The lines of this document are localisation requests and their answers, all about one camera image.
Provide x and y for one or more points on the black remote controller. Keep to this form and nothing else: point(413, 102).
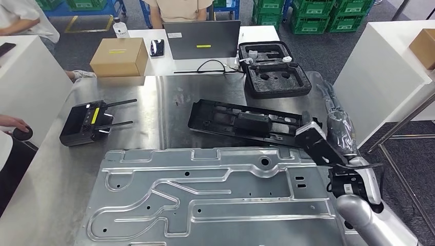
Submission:
point(76, 125)

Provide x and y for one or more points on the clear plastic bottle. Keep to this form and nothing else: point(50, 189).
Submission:
point(120, 29)

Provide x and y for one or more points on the seated person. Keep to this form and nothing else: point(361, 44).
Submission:
point(180, 8)

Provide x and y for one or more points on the grey laptop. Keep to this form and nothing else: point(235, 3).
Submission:
point(204, 37)

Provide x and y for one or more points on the stainless steel workbench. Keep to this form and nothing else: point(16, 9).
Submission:
point(153, 112)

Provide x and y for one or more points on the brown cardboard box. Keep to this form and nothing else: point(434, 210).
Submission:
point(115, 57)
point(424, 47)

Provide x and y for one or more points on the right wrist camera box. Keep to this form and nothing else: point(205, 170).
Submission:
point(316, 142)

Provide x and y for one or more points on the black phone on cabinet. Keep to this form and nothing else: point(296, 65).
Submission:
point(6, 49)

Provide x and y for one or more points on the white desk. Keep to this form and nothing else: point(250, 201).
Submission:
point(258, 34)

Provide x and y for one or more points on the black foam lined case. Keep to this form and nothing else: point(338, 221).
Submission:
point(278, 85)

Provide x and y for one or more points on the white side table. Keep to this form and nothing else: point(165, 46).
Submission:
point(374, 74)

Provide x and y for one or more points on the black smartphone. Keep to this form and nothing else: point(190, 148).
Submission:
point(157, 47)

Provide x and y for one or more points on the long black plastic part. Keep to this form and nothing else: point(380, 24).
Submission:
point(210, 119)

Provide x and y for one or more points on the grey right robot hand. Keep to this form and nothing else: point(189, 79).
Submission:
point(341, 132)

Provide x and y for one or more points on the stainless steel side table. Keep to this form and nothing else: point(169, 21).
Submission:
point(401, 125)

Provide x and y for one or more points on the stamped sheet metal panel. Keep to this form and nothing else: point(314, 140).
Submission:
point(221, 190)

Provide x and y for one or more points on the black round disc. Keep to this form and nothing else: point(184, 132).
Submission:
point(23, 134)

